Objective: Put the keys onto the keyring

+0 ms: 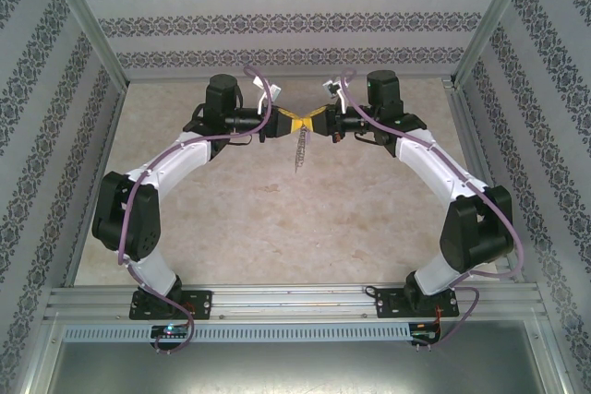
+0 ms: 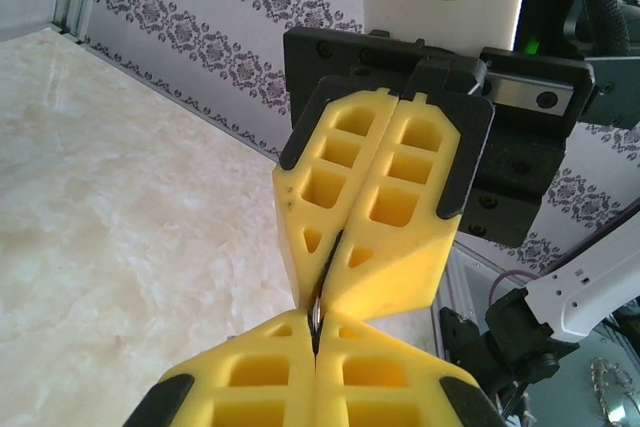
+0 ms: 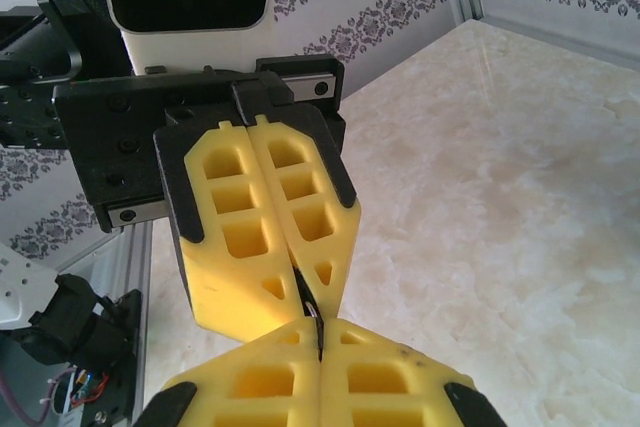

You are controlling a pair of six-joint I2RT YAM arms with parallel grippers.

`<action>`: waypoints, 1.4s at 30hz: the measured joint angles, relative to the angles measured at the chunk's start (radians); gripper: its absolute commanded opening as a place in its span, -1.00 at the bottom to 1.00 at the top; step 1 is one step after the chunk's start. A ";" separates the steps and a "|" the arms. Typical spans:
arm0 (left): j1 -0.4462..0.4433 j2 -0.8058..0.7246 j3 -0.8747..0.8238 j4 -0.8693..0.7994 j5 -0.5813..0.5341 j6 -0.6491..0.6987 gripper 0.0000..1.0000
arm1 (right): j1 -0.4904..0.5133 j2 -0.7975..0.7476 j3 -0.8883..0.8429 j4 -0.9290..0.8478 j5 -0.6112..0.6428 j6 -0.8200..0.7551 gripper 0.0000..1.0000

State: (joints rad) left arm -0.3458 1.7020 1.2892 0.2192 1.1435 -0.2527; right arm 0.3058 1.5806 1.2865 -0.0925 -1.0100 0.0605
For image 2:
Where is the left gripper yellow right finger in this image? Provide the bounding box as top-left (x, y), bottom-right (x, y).
top-left (318, 310), bottom-right (501, 427)

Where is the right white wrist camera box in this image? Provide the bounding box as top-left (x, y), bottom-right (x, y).
top-left (324, 0), bottom-right (532, 56)

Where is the black braided cable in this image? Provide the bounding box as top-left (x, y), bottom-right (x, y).
top-left (564, 0), bottom-right (630, 56)

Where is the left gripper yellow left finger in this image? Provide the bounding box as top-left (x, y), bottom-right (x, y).
top-left (129, 309), bottom-right (319, 427)

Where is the silver split key ring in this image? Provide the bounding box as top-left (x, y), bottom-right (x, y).
top-left (310, 294), bottom-right (326, 348)

